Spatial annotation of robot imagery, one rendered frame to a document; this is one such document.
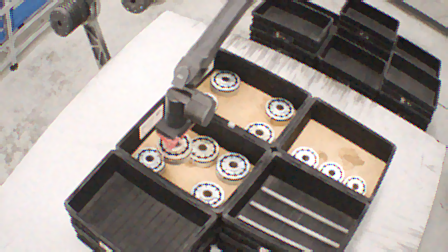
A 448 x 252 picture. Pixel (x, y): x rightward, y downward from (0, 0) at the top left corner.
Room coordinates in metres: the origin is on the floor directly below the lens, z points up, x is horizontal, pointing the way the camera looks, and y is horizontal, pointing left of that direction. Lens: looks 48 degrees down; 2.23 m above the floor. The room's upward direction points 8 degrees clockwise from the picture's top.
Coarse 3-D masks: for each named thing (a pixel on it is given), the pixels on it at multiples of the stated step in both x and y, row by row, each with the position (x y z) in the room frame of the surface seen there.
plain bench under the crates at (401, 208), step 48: (144, 48) 1.76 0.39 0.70; (240, 48) 1.82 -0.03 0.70; (96, 96) 1.44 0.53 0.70; (144, 96) 1.47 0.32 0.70; (336, 96) 1.62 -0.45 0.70; (48, 144) 1.14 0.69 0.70; (96, 144) 1.19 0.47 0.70; (432, 144) 1.43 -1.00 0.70; (0, 192) 0.84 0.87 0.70; (48, 192) 0.91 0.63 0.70; (384, 192) 1.13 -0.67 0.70; (432, 192) 1.15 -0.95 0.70; (0, 240) 0.62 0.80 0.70; (48, 240) 0.70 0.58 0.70; (384, 240) 0.90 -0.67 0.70
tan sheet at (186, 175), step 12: (192, 132) 1.21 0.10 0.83; (144, 144) 1.13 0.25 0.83; (156, 144) 1.13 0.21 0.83; (168, 168) 1.05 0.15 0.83; (180, 168) 1.05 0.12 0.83; (192, 168) 1.06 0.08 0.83; (204, 168) 1.07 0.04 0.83; (180, 180) 1.01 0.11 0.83; (192, 180) 1.01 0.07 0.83; (204, 180) 1.02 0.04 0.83; (216, 180) 1.03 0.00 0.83; (228, 192) 0.99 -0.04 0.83
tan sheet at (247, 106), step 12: (204, 84) 1.44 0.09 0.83; (240, 84) 1.46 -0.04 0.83; (216, 96) 1.38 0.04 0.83; (228, 96) 1.39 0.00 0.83; (240, 96) 1.40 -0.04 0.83; (252, 96) 1.41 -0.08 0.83; (264, 96) 1.42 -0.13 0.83; (228, 108) 1.33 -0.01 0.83; (240, 108) 1.34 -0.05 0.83; (252, 108) 1.35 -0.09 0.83; (240, 120) 1.29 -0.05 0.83; (252, 120) 1.30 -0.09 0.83; (264, 120) 1.30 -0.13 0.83; (276, 132) 1.26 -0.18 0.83
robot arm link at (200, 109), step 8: (176, 72) 1.01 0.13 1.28; (184, 72) 1.00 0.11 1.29; (176, 80) 0.99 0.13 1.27; (184, 80) 0.99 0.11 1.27; (184, 88) 0.98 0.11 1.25; (192, 88) 1.01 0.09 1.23; (192, 96) 0.97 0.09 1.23; (200, 96) 0.97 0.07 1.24; (208, 96) 0.99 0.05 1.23; (192, 104) 0.95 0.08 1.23; (200, 104) 0.96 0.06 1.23; (208, 104) 0.96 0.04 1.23; (216, 104) 0.98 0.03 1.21; (184, 112) 0.94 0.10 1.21; (192, 112) 0.94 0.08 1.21; (200, 112) 0.94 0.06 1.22; (208, 112) 0.94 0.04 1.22; (192, 120) 0.94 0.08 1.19; (200, 120) 0.93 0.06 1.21; (208, 120) 0.95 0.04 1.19
